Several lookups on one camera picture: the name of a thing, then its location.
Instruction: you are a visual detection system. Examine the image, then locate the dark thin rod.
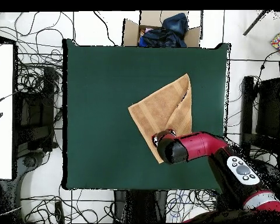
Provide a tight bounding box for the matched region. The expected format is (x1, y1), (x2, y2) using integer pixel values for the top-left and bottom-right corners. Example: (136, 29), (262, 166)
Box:
(242, 10), (270, 36)

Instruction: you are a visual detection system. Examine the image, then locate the orange terry towel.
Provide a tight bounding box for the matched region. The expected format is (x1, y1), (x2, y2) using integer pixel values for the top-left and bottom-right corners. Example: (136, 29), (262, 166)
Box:
(127, 73), (193, 165)

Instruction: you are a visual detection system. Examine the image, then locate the brown cardboard box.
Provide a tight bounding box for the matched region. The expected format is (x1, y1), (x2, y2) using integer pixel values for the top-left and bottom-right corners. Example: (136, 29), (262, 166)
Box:
(122, 10), (202, 48)

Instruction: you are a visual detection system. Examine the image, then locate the white side table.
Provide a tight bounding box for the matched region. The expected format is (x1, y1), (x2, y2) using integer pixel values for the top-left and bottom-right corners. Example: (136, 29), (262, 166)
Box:
(0, 43), (15, 181)

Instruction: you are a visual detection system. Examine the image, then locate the black floor cable tangle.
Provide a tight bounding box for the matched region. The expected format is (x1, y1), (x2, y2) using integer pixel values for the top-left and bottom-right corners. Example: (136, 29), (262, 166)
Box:
(20, 194), (116, 224)

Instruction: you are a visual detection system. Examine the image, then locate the gray round chair base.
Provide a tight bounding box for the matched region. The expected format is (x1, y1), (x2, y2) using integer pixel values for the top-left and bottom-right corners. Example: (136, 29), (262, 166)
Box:
(13, 151), (46, 187)
(254, 157), (280, 186)

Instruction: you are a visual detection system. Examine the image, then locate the blue and black cable tangle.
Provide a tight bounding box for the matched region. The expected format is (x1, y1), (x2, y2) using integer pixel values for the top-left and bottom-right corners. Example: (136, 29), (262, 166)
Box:
(165, 188), (219, 223)

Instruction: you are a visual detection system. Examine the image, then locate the dark blue clothing pile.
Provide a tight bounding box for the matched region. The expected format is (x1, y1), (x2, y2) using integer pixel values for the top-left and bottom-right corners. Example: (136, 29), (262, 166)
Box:
(138, 12), (189, 48)

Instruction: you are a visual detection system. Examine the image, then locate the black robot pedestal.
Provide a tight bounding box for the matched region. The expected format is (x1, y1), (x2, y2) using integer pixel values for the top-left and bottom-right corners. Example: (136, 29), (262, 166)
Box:
(113, 190), (168, 224)

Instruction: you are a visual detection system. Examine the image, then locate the black power strip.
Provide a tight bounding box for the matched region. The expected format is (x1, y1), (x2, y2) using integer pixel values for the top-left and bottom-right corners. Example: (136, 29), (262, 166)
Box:
(54, 200), (66, 224)

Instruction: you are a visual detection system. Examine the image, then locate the dark green table cloth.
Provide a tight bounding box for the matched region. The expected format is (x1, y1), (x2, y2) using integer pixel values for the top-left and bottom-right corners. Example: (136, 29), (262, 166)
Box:
(62, 38), (232, 194)

